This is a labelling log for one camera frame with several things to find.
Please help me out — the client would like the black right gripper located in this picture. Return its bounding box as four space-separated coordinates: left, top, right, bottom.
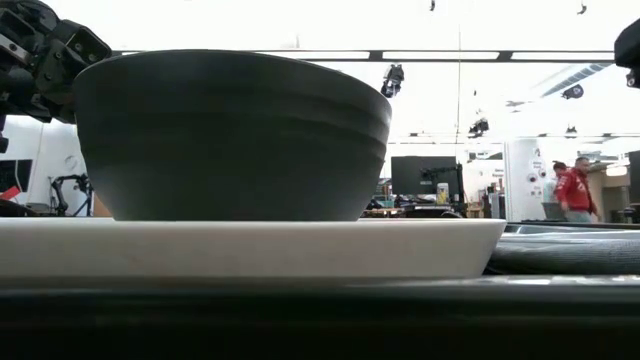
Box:
613 17 640 91

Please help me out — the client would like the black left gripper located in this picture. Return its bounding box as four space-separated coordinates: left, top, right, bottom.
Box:
0 19 113 125

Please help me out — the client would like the black bowl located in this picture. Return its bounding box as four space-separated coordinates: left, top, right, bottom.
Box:
71 48 394 223

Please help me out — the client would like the grey napkin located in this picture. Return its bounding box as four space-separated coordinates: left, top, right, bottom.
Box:
485 230 640 276

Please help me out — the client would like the white round plate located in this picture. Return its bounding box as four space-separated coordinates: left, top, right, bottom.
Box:
0 216 508 280

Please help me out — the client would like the black serving tray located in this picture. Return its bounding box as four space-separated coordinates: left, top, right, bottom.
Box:
0 219 640 360

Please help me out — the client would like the hanging black ceiling device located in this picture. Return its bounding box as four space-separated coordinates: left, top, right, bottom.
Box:
468 117 490 139

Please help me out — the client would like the white pillar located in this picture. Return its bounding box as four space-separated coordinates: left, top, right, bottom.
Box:
503 138 551 222

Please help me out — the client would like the black computer monitor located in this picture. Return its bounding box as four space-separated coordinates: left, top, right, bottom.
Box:
390 155 459 197

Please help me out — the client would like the cluttered background desk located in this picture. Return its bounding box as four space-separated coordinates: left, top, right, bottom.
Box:
362 197 504 220

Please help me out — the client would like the dark wall screen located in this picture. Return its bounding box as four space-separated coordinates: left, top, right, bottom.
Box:
0 158 34 194

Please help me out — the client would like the hanging overhead camera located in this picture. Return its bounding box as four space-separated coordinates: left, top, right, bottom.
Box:
380 63 405 99

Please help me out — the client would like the black overhead frame bar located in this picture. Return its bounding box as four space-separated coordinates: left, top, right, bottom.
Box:
112 48 616 63

